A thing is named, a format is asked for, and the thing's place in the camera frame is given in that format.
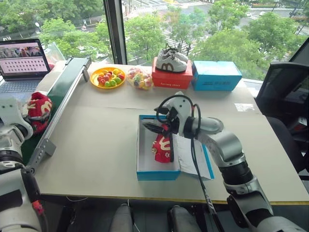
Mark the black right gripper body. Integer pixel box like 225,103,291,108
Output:
163,107,181,137

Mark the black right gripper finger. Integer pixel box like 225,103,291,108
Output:
169,132,175,163
143,122,169,135

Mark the red patterned child shoe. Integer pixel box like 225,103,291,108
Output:
24,91,53,135
151,124,175,165

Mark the open blue shoebox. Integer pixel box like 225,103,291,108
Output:
136,114,215,182

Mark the red shoebox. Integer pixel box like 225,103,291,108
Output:
151,57,194,90

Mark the closed blue shoebox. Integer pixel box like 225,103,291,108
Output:
191,60,243,92

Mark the clear bag of toy fruit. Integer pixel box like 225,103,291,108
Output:
126,67,155,91

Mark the white brown sneaker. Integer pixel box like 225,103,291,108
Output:
155,53,188,73
164,43,189,63

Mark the dark rounded shape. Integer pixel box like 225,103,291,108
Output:
168,205,202,232
111,203,134,232

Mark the clear tape patch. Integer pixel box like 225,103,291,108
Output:
234,103,255,113

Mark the yellow plastic plate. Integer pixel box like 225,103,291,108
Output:
89,67,126,89

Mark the green conveyor belt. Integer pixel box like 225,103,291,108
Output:
21,57,93,175

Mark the black office chair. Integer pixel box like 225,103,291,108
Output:
255,36,309,181

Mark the clear plastic bag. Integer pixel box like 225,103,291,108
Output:
44,42,66,71

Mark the grey laptop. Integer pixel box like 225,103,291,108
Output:
0,38,51,95

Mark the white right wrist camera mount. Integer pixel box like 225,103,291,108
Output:
154,91,194,121

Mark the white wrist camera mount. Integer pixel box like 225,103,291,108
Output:
0,97,24,126
154,91,194,121

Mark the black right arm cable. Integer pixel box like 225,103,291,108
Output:
154,94,226,232

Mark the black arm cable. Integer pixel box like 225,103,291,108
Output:
154,94,226,232
21,166,49,232

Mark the black window frame post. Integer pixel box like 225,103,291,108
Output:
103,0,128,65

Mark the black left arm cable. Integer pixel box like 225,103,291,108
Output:
21,166,49,232

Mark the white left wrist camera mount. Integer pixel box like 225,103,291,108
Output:
0,97,24,126

